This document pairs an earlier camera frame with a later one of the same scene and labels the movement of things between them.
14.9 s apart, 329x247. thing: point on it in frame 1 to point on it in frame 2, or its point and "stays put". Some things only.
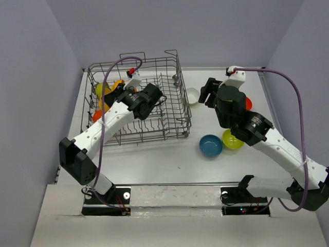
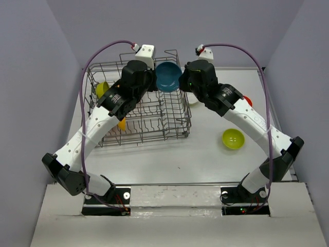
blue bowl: x=211 y=145 to x=168 y=74
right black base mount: x=236 y=195 stays put
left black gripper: x=110 y=99 to x=152 y=73
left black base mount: x=116 y=195 stays put
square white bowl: x=193 y=95 stays put
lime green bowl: x=99 y=88 stays put
